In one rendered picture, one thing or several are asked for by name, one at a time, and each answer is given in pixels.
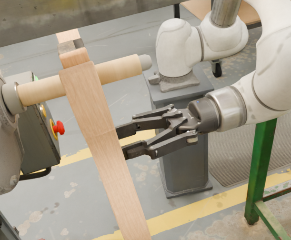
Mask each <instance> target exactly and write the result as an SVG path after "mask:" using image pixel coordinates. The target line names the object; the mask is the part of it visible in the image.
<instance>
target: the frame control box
mask: <svg viewBox="0 0 291 240"><path fill-rule="evenodd" d="M33 75H35V74H33V72H32V71H27V72H24V73H20V74H16V75H12V76H9V77H5V78H4V80H5V82H6V83H10V82H14V81H15V82H17V83H18V84H19V85H22V84H26V83H29V82H33V81H35V80H34V77H33ZM41 105H43V106H44V108H45V111H46V117H45V116H44V113H43V110H42V107H41ZM53 126H55V122H54V120H53V117H52V115H51V112H50V110H49V107H48V105H47V103H46V101H44V102H41V103H40V105H38V104H33V105H30V106H27V110H26V111H25V112H22V113H19V118H18V128H19V133H20V139H21V142H22V145H23V148H24V157H23V161H22V164H21V172H22V173H23V174H22V175H20V179H19V181H22V180H31V179H36V178H41V177H44V176H47V175H48V174H50V172H51V167H52V166H55V165H58V164H60V160H61V156H60V147H59V140H58V134H57V133H54V130H53ZM43 169H45V170H44V171H41V172H36V171H39V170H43ZM34 172H36V173H34Z"/></svg>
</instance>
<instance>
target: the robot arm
mask: <svg viewBox="0 0 291 240"><path fill-rule="evenodd" d="M241 1H242V0H214V2H213V7H212V11H210V12H209V13H207V15H206V16H205V18H204V20H203V21H202V22H201V24H200V25H199V26H195V27H192V26H191V25H190V24H189V23H188V22H187V21H185V20H182V19H170V20H167V21H165V22H163V23H162V25H161V26H160V28H159V30H158V33H157V37H156V58H157V64H158V68H159V70H155V71H154V76H151V77H149V78H148V81H149V84H157V83H159V85H160V87H161V92H162V93H165V92H168V91H170V90H176V89H181V88H185V87H190V86H199V85H200V80H199V79H197V78H196V76H195V74H194V73H193V69H192V67H193V66H194V65H195V64H197V63H199V62H202V61H210V60H217V59H221V58H225V57H228V56H231V55H234V54H236V53H237V52H239V51H240V50H242V49H243V48H244V47H245V45H246V43H247V41H248V36H249V35H248V30H247V27H246V25H245V23H244V22H243V21H241V20H240V18H239V16H238V11H239V8H240V5H241ZM243 1H245V2H246V3H248V4H250V5H251V6H252V7H253V8H255V10H256V11H257V13H258V15H259V17H260V19H261V23H262V35H261V37H260V39H259V40H258V41H257V43H256V48H257V60H256V70H255V71H253V72H252V73H250V74H248V75H246V76H244V77H242V78H241V79H240V80H239V81H238V82H236V83H234V84H233V85H230V86H226V87H224V88H221V89H218V90H214V91H211V92H208V93H207V94H206V95H205V97H204V98H200V99H197V100H193V101H191V102H190V103H189V104H188V106H187V108H185V109H178V110H177V109H175V108H174V104H170V105H168V106H166V107H163V108H159V109H155V110H151V111H147V112H143V113H139V114H135V115H133V116H132V120H131V122H129V123H126V124H122V125H119V126H116V127H115V130H116V133H117V136H118V139H119V140H120V139H123V138H126V137H129V136H133V135H135V134H136V132H137V131H142V130H153V129H161V128H164V129H165V131H163V132H161V133H159V134H158V135H156V136H154V137H153V138H151V139H149V140H148V141H145V140H139V141H136V142H133V143H130V144H127V145H124V146H121V149H122V152H123V155H124V158H125V160H129V159H133V158H136V157H139V156H142V155H149V156H150V157H151V159H152V160H155V159H157V158H160V157H162V156H165V155H167V154H169V153H172V152H174V151H177V150H179V149H182V148H184V147H187V146H191V145H197V144H198V135H197V134H199V135H204V134H207V133H210V132H213V131H217V132H224V131H227V130H230V129H233V128H236V127H240V126H242V125H246V124H257V123H261V122H265V121H268V120H272V119H275V118H278V117H280V116H283V115H285V114H287V113H289V112H290V111H291V0H243ZM167 118H168V119H167ZM167 121H168V122H167ZM156 151H157V153H156Z"/></svg>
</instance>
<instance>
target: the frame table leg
mask: <svg viewBox="0 0 291 240"><path fill-rule="evenodd" d="M276 124H277V118H275V119H272V120H268V121H265V122H261V123H257V124H256V128H255V135H254V143H253V150H252V158H251V168H250V175H249V183H248V190H247V198H246V205H245V213H244V217H245V219H246V220H247V223H248V224H249V225H253V224H254V223H255V222H258V221H259V215H258V213H257V212H256V211H255V209H254V208H253V203H254V202H256V201H259V200H261V199H263V194H264V188H265V183H266V178H267V172H268V167H269V162H270V157H271V150H272V145H273V139H274V134H275V129H276Z"/></svg>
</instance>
